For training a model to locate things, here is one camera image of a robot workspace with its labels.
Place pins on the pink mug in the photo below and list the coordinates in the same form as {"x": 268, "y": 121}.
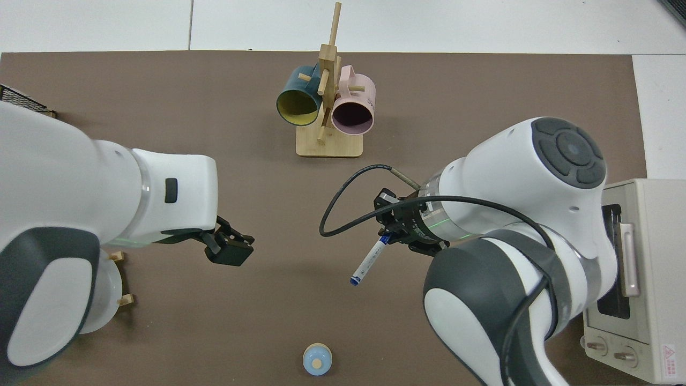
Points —
{"x": 352, "y": 118}

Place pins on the wooden plate rack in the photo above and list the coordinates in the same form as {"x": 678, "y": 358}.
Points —
{"x": 126, "y": 300}

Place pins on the small blue round thing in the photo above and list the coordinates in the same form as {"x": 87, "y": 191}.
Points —
{"x": 317, "y": 356}

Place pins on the dark grey panel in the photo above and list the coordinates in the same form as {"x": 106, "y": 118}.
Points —
{"x": 678, "y": 8}

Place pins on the wooden cup stand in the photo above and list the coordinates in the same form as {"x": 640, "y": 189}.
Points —
{"x": 329, "y": 147}

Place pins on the blue and white marker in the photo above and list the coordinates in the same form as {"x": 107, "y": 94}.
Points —
{"x": 370, "y": 262}

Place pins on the grey plate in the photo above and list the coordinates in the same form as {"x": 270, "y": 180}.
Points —
{"x": 110, "y": 295}

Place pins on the pale toaster oven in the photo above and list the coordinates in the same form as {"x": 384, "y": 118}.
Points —
{"x": 659, "y": 257}

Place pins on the dark teal mug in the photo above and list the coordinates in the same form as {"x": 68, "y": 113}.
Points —
{"x": 292, "y": 83}

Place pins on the brown table cloth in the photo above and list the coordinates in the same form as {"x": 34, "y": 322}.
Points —
{"x": 241, "y": 321}

